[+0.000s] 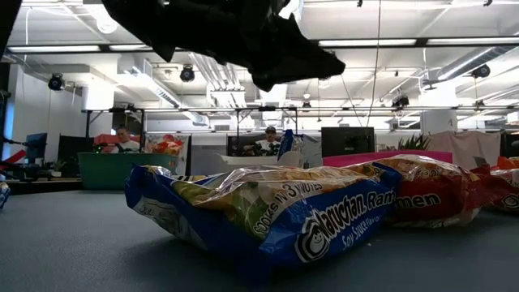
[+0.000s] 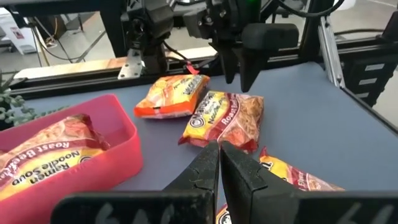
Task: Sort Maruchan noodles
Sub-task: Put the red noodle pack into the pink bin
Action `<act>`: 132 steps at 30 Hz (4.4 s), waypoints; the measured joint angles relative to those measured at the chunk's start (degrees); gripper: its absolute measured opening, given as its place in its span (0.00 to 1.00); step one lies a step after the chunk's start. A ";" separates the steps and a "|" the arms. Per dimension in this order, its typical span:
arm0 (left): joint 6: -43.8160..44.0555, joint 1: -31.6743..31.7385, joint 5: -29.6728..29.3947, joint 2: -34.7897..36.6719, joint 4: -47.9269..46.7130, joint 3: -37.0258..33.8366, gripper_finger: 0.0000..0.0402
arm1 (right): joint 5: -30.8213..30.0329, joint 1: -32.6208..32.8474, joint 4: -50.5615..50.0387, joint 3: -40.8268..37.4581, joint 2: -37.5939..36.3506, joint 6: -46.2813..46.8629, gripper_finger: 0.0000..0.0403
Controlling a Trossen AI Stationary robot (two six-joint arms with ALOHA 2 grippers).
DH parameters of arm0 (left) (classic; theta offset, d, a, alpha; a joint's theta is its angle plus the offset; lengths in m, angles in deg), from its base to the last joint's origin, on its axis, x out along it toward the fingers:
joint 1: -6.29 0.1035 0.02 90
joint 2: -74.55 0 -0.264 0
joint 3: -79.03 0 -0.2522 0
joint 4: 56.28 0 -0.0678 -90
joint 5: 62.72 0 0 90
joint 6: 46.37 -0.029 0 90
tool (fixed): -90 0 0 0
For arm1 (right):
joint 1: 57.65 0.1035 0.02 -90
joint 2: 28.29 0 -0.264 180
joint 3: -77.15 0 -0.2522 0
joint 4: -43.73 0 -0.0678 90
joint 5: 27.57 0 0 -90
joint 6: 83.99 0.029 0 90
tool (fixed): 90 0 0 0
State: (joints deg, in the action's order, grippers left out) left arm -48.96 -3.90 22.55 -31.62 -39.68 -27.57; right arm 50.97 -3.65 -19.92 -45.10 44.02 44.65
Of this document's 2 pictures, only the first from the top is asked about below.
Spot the blue-lit monitor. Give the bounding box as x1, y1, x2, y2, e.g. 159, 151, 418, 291
24, 132, 48, 161

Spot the orange chicken noodle pack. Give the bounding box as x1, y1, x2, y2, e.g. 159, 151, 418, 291
492, 156, 519, 171

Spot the red cloth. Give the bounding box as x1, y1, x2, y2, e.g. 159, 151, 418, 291
93, 133, 141, 152

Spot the floral patterned cloth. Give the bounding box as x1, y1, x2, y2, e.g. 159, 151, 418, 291
144, 133, 191, 175

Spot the beige cloth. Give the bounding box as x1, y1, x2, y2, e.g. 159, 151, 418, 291
428, 130, 499, 167

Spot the green plastic bin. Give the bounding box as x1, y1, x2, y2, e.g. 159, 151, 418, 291
77, 152, 179, 191

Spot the pink plastic bin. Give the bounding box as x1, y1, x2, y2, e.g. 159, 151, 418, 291
322, 149, 453, 167

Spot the white column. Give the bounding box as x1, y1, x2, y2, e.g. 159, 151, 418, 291
420, 109, 458, 135

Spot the small green plant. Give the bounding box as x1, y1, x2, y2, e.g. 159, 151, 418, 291
52, 158, 68, 178

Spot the grey cloth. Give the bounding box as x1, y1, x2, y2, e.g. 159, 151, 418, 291
294, 133, 324, 163

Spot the long ceiling light strip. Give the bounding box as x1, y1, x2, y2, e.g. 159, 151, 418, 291
426, 36, 519, 45
6, 44, 101, 53
318, 38, 418, 47

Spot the white hanging box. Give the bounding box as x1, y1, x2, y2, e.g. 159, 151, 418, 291
80, 84, 115, 111

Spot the silver ventilation duct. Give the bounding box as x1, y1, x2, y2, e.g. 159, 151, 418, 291
435, 44, 519, 82

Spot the long grey horizontal rail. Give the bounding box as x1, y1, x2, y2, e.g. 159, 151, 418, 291
144, 105, 519, 113

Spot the black monitor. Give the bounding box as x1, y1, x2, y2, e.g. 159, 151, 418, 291
500, 131, 519, 159
58, 135, 95, 163
321, 127, 376, 157

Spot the black metal workstation frame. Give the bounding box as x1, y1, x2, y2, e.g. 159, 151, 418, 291
234, 105, 300, 157
80, 104, 147, 154

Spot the person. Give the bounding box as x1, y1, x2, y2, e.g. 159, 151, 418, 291
242, 125, 283, 157
109, 127, 141, 154

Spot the white plastic bin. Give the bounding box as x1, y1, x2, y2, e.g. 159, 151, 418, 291
214, 150, 305, 168

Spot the red bar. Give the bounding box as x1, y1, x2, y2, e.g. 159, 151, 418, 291
0, 148, 28, 165

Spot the red beef noodle pack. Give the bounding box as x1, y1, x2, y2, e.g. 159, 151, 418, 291
472, 164, 519, 215
347, 153, 490, 229

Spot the spiky green potted plant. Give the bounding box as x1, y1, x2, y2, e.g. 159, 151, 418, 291
396, 132, 431, 152

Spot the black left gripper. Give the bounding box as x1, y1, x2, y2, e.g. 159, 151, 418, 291
101, 0, 345, 92

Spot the black box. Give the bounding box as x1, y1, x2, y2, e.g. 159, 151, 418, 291
226, 135, 248, 157

